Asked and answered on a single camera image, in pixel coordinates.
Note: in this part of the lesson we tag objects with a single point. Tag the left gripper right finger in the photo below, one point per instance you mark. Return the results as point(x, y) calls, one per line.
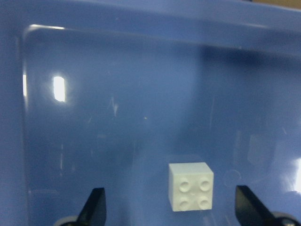
point(250, 211)

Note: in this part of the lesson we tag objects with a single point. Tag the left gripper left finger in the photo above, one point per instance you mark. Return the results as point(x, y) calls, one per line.
point(94, 210)

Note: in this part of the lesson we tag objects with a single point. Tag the white block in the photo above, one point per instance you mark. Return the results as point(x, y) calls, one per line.
point(190, 186)

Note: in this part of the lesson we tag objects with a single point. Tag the blue plastic tray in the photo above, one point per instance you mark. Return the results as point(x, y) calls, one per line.
point(109, 93)

